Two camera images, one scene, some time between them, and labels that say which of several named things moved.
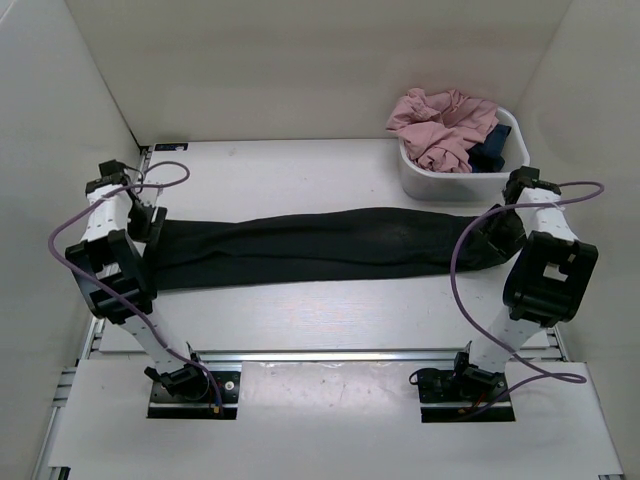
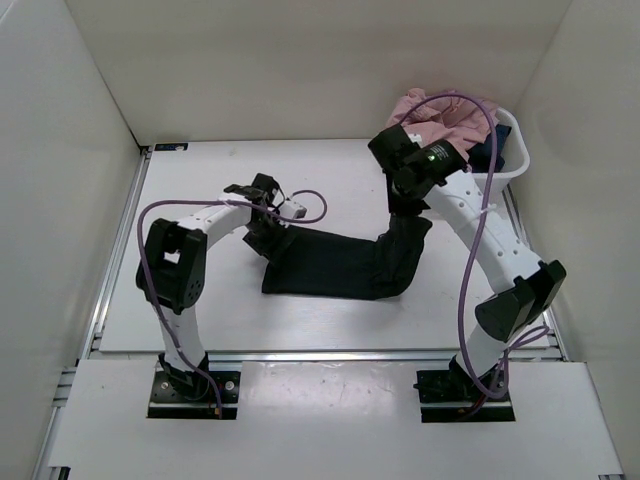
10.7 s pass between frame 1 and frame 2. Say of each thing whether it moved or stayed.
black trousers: moved
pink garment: stayed
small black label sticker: stayed
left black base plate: stayed
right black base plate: stayed
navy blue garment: stayed
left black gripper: moved
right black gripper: moved
